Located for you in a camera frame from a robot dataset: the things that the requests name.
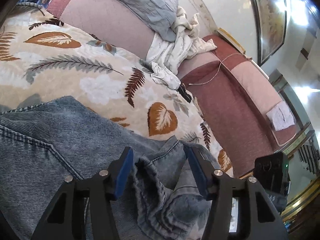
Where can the yellow white book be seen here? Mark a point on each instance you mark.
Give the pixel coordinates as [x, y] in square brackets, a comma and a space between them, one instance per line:
[231, 40]

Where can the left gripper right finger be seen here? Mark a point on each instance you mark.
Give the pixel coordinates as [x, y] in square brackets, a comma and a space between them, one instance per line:
[240, 208]

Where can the red pink headboard cushion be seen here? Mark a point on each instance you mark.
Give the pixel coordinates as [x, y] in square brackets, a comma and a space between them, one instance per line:
[234, 98]

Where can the framed wall picture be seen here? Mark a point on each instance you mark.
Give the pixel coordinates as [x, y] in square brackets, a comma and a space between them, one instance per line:
[271, 22]

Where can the blue denim pants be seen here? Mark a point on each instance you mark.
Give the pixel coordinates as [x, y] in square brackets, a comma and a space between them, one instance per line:
[41, 145]

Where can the white floral crumpled garment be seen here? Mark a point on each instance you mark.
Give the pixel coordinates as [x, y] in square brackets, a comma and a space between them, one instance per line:
[165, 57]

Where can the white paper sheets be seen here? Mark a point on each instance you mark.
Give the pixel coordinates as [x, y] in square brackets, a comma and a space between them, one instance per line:
[281, 116]

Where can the pink bolster cushion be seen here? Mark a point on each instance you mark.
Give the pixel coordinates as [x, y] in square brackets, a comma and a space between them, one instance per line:
[108, 20]

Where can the leaf pattern fleece blanket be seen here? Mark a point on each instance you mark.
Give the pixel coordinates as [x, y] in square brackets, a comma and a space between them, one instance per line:
[43, 58]

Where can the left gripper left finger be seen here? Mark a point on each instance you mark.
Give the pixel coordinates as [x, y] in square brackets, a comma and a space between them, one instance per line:
[64, 217]

